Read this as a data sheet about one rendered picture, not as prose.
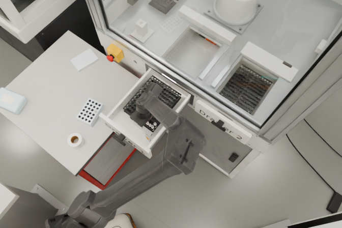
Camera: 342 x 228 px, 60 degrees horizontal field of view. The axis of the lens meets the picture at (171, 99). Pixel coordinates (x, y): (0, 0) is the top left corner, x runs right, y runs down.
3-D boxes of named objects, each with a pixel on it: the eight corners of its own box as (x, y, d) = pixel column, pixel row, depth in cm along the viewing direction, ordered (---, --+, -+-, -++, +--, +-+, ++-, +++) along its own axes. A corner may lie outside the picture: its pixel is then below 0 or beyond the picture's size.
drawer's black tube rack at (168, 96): (153, 134, 139) (152, 130, 134) (124, 113, 144) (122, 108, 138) (180, 100, 147) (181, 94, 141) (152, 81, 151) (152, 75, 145)
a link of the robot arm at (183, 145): (177, 145, 64) (207, 170, 68) (181, 108, 75) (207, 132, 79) (63, 220, 84) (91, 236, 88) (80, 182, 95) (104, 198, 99)
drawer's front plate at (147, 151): (149, 159, 136) (148, 152, 126) (103, 123, 143) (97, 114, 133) (152, 155, 137) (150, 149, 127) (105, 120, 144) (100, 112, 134)
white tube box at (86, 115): (91, 127, 149) (90, 124, 145) (77, 120, 150) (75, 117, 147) (104, 107, 153) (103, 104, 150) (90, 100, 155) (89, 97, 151)
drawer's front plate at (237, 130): (245, 144, 139) (250, 138, 129) (194, 110, 147) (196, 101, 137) (247, 142, 140) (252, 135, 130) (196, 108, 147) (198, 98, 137)
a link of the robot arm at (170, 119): (166, 131, 72) (196, 156, 76) (181, 113, 73) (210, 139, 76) (135, 98, 113) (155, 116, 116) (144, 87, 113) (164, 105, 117)
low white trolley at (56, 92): (106, 195, 208) (74, 175, 139) (44, 143, 223) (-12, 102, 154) (157, 132, 227) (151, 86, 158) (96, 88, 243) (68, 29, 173)
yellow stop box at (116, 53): (117, 64, 155) (115, 56, 148) (107, 57, 157) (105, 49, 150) (124, 57, 156) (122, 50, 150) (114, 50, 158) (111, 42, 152)
